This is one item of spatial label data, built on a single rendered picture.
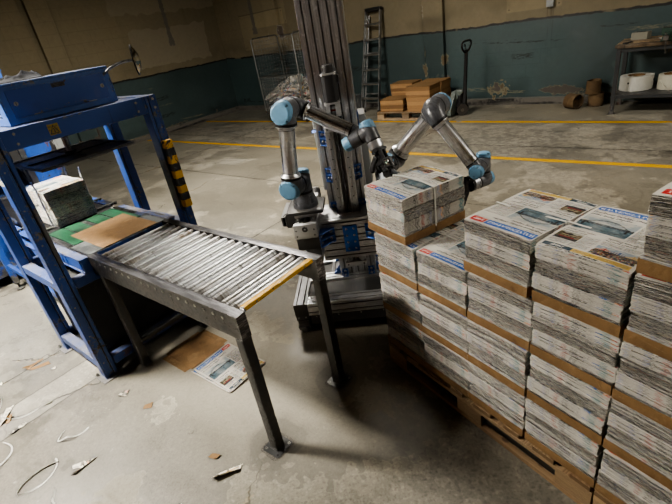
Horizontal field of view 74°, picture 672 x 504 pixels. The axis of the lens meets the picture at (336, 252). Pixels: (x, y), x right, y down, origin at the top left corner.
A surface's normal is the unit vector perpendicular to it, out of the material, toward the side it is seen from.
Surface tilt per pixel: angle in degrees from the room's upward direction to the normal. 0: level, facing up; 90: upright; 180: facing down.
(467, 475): 0
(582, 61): 90
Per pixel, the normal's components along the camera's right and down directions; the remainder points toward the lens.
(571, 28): -0.61, 0.45
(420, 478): -0.15, -0.88
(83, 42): 0.78, 0.18
